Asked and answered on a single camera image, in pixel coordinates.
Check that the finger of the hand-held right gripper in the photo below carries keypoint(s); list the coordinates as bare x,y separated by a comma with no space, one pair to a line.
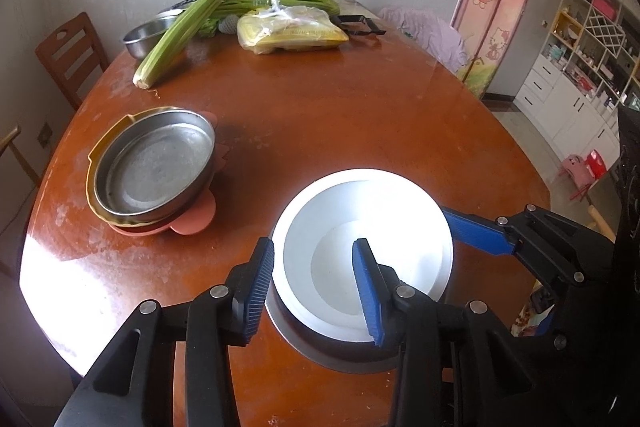
475,229

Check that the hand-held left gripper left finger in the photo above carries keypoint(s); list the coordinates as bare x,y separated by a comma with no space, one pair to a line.
257,292

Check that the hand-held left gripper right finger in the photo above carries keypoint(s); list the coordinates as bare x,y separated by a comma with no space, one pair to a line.
367,292

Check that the white bowl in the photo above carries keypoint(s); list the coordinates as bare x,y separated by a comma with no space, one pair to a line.
320,217

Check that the salmon plastic plate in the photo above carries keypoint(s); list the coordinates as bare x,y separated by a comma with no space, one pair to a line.
200,217

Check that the shallow steel pan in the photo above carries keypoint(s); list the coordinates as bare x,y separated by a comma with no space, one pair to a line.
150,167

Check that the yellow plate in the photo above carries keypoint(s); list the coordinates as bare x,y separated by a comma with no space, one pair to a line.
91,177

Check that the pink plastic stool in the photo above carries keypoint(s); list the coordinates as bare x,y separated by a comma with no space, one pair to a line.
575,169

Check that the red plastic stool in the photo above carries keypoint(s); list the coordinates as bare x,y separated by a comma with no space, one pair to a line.
596,163

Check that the white shelf cabinet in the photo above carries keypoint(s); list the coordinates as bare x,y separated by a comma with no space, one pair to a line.
575,72

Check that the purple cloth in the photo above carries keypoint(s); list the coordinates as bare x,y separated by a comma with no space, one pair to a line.
435,37

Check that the black kitchen peeler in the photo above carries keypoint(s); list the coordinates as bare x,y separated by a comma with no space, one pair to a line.
357,27

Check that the bagged corn cobs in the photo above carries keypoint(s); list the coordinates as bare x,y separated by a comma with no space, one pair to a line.
290,32

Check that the fruit in white foam net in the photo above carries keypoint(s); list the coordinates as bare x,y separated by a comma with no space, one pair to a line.
228,24

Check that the celery bunch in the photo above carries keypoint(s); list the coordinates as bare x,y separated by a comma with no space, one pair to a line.
170,37

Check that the large steel bowl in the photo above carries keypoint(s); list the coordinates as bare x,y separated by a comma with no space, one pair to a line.
145,38

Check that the green vegetable stems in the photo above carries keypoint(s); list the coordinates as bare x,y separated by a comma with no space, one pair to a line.
300,1

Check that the chair with brown seat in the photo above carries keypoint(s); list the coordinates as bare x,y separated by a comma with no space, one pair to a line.
10,139

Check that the patterned bowl with food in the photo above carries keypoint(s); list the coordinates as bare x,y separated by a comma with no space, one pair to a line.
177,7

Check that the orange wooden chair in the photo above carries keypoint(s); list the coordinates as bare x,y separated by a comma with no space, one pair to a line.
70,52

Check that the wall power outlet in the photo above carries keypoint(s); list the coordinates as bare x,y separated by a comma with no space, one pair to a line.
45,134

